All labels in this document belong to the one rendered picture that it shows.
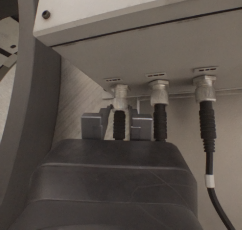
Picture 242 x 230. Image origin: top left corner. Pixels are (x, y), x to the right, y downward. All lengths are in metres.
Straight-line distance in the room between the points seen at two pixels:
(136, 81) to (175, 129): 0.06
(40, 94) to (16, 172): 0.09
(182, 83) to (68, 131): 0.14
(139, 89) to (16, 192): 0.17
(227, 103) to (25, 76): 0.21
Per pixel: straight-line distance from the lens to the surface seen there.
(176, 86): 0.17
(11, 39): 0.94
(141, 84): 0.16
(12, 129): 0.21
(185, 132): 0.18
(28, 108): 0.21
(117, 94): 0.16
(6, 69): 1.18
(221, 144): 0.18
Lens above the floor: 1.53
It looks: 5 degrees down
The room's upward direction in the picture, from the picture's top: 46 degrees clockwise
